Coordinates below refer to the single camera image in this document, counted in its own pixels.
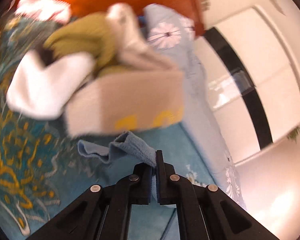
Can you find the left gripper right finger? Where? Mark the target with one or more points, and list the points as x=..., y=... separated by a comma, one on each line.
x=204, y=212

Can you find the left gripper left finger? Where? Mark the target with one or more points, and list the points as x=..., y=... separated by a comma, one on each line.
x=101, y=212

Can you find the blue sweater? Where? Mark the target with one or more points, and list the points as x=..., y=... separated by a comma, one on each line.
x=125, y=149

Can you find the teal floral bed blanket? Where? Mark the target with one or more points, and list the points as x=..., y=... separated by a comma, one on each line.
x=41, y=171

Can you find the beige fuzzy sweater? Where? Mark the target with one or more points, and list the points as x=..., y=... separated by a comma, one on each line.
x=149, y=95

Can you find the white black glossy wardrobe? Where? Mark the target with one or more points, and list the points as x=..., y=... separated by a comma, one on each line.
x=252, y=85

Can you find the white fleece garment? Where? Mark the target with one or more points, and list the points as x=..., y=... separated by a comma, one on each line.
x=39, y=91

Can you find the olive green knit sweater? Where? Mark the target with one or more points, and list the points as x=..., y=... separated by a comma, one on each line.
x=91, y=34

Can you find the light blue floral duvet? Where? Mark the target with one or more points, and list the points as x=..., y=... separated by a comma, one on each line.
x=173, y=35

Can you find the green plant wall decal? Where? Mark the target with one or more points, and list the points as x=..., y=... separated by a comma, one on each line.
x=294, y=134

